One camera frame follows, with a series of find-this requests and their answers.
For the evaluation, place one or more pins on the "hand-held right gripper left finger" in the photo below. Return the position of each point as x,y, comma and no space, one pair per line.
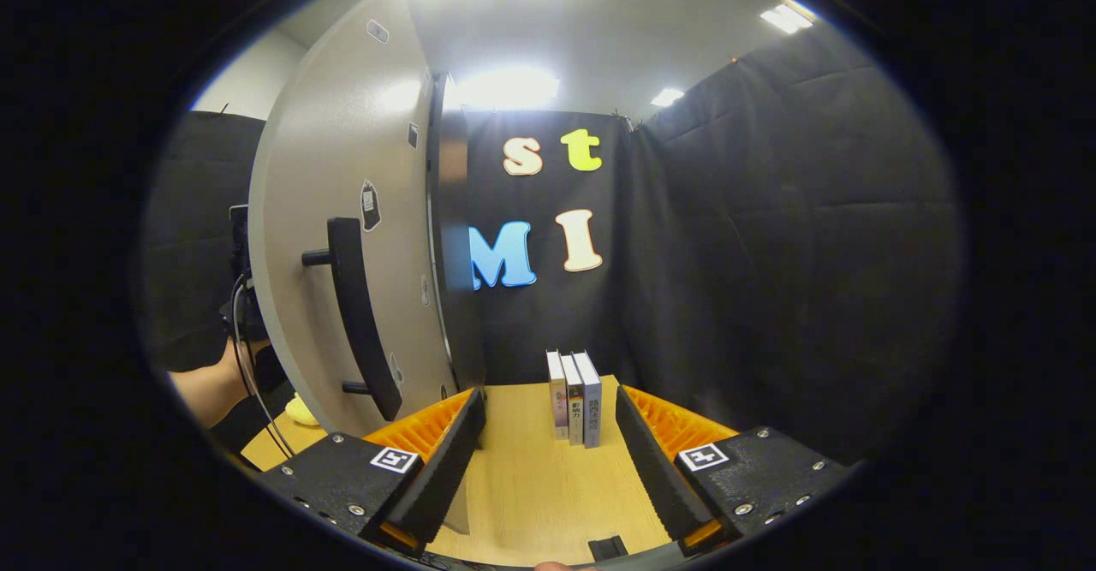
445,477

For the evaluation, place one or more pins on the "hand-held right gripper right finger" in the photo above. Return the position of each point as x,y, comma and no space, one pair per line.
655,477

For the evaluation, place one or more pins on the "grey cabinet door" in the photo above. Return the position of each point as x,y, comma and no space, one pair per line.
342,126

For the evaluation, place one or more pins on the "pale blue book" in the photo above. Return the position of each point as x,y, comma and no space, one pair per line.
589,404

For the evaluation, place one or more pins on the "grey book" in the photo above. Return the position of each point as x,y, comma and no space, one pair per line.
572,408

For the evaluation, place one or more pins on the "cream plush toy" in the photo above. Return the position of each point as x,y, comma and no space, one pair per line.
301,410

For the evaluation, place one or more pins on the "black backdrop cloth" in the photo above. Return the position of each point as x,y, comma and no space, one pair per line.
771,254

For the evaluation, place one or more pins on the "ceiling light panel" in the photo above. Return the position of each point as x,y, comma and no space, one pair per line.
505,87
786,18
668,97

